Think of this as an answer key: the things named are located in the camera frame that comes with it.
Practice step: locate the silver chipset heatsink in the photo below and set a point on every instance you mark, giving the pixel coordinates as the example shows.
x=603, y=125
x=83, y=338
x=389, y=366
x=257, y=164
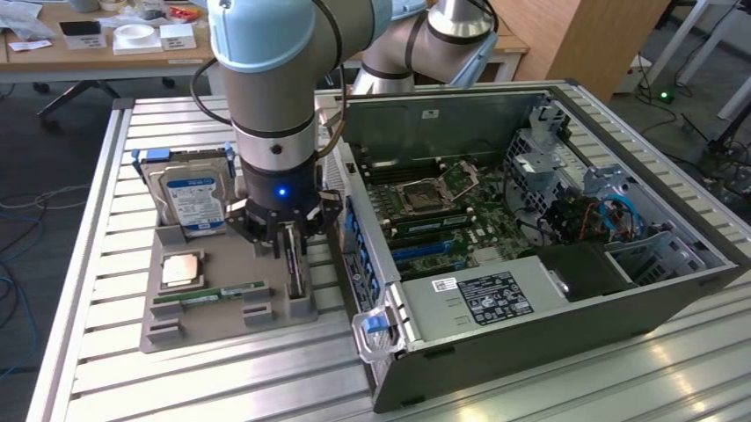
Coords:
x=487, y=257

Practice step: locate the silver CPU chip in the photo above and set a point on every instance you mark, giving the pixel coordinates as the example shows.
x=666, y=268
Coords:
x=179, y=269

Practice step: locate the flat white box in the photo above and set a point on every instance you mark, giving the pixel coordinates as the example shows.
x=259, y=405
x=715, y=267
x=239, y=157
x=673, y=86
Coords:
x=138, y=47

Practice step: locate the black chair base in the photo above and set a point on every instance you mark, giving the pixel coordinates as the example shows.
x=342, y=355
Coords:
x=76, y=90

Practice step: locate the hard disk with blue carrier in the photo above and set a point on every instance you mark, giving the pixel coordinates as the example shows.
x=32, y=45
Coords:
x=194, y=198

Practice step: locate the white cube box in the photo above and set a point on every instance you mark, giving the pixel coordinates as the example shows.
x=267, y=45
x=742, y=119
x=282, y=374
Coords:
x=178, y=37

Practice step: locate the metal socket cover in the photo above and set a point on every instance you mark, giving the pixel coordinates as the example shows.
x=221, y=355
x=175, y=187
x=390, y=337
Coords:
x=461, y=176

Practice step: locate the small red item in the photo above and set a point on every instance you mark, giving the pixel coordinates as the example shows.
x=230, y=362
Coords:
x=182, y=14

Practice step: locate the white box with black lid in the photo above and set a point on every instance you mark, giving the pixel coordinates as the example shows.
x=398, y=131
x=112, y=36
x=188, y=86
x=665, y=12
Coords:
x=82, y=34

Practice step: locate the grey power supply unit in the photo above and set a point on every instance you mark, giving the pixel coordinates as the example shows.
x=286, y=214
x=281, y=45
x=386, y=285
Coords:
x=422, y=307

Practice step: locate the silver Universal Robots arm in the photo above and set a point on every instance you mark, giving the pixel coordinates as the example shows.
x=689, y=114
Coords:
x=265, y=88

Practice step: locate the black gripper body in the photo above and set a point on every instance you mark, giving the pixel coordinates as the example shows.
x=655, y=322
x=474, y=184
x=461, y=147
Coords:
x=282, y=184

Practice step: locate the wooden office desk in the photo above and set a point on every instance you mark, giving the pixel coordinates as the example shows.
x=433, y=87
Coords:
x=510, y=44
x=88, y=59

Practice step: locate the CPU socket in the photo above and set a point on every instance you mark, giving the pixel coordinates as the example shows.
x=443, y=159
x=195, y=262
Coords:
x=419, y=198

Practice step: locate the white box with red button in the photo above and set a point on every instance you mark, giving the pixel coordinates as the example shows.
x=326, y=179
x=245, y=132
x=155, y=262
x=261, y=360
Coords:
x=638, y=74

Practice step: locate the crumpled clear plastic bag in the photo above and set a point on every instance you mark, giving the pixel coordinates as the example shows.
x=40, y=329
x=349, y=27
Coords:
x=23, y=19

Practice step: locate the white paper card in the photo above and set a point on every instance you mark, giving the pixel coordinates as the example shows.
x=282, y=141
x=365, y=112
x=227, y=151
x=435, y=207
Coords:
x=30, y=45

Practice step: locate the black graphics card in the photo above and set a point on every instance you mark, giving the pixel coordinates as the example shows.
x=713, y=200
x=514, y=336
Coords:
x=295, y=268

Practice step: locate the grey plastic parts rack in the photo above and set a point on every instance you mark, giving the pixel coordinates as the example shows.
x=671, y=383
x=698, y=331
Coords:
x=235, y=272

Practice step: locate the tall metal disk bay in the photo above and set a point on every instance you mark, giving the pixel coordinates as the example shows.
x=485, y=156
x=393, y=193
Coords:
x=539, y=176

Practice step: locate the green motherboard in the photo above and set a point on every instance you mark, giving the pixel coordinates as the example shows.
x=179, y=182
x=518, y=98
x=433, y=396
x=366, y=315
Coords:
x=493, y=220

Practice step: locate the black tripod stand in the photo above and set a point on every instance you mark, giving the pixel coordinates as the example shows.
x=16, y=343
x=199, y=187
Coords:
x=727, y=149

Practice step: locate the white tape roll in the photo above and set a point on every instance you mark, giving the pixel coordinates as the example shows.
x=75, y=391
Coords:
x=134, y=31

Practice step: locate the white desk frame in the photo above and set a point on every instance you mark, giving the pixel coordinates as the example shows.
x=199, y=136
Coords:
x=734, y=103

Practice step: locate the long PCIe expansion slot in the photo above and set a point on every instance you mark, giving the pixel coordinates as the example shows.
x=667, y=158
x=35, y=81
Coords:
x=422, y=252

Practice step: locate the open grey PC case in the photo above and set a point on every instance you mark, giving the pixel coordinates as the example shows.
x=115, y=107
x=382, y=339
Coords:
x=529, y=351

